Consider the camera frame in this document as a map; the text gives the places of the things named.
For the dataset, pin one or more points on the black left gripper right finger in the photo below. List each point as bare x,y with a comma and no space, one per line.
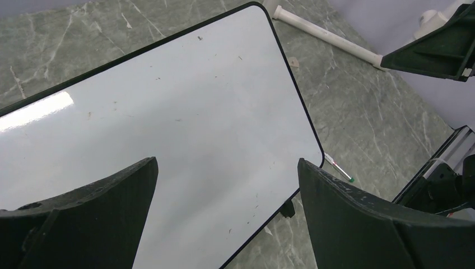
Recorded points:
351,228

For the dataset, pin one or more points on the white marker pen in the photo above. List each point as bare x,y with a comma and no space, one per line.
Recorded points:
333,163

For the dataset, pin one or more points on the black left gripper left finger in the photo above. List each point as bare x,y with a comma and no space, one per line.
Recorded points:
98,225

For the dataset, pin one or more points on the white PVC pipe frame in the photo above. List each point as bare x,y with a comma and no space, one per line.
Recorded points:
277,12

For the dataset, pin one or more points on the white whiteboard black frame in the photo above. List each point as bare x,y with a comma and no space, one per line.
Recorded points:
216,104

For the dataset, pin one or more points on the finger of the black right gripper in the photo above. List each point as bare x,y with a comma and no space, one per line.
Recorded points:
446,51

